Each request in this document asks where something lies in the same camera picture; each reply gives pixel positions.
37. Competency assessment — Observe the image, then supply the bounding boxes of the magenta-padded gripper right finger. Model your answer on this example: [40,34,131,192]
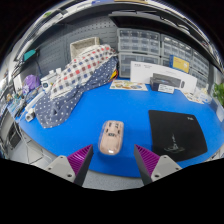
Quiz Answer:
[134,144,183,186]

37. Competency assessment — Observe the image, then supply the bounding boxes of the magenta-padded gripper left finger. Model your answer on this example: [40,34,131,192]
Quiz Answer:
[44,144,94,187]

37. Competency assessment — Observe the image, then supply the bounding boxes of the pink computer mouse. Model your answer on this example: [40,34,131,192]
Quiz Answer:
[98,119,125,155]

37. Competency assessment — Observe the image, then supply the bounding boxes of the black mouse pad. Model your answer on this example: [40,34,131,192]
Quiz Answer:
[148,109,209,163]

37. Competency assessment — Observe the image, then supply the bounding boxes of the navy white dotted cloth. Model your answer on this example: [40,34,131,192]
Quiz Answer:
[34,56,119,129]

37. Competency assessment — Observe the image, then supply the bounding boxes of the printed sticker sheet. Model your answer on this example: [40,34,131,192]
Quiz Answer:
[182,90,204,105]
[109,79,149,92]

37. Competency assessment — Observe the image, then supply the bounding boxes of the small black box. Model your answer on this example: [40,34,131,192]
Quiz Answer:
[149,77,175,94]

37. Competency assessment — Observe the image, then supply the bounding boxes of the clear plastic container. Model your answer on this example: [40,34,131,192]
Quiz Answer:
[196,88,213,105]

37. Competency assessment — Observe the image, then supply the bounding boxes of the purple plastic bag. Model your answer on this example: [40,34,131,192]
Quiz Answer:
[22,74,41,94]

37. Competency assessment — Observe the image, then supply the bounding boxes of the green potted plant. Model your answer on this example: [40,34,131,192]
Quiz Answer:
[213,82,224,108]

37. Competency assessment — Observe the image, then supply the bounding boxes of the long white cardboard box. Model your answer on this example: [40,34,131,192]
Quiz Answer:
[129,60,198,94]

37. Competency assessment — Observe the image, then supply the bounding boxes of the red blue checked cloth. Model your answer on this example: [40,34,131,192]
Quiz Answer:
[49,44,118,100]

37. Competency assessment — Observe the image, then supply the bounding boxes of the yellow flat box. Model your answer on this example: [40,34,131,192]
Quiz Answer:
[169,54,191,74]

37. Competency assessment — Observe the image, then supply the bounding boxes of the white wicker basket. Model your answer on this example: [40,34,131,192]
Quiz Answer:
[69,36,100,59]

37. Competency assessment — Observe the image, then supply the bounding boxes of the wall shelf unit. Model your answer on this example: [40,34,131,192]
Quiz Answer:
[13,0,221,73]

